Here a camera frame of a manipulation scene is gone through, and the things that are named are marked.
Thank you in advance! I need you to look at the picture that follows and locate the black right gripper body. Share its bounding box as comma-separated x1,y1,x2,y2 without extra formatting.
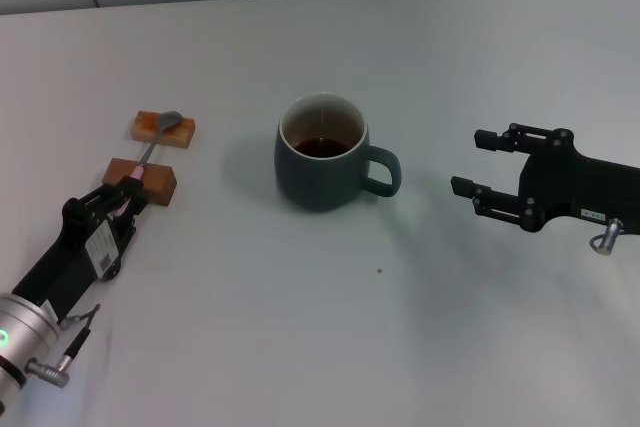
517,126,640,237

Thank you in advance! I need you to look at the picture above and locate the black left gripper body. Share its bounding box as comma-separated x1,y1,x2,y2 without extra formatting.
12,218,137,324

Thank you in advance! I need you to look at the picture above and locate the pink handled metal spoon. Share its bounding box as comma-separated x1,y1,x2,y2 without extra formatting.
112,110,184,218

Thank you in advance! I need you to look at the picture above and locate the grey ceramic mug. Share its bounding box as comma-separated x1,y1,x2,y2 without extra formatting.
273,91,403,213

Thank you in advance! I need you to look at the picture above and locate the dark brown arched wooden block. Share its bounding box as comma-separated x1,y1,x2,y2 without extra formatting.
102,156,179,207

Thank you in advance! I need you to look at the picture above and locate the orange wooden block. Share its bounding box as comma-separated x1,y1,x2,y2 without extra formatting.
130,109,197,150

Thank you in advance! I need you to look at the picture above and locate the dark coffee liquid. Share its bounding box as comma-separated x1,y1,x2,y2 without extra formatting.
292,138,352,161

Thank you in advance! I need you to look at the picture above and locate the right gripper cable with plug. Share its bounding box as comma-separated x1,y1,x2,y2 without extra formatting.
589,216,625,257

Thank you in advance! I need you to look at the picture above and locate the gripper cable with plug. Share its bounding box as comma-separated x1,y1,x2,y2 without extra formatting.
589,216,625,257
25,303,102,389

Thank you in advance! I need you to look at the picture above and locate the left gripper cable with plug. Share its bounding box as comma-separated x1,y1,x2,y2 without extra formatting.
25,303,102,389

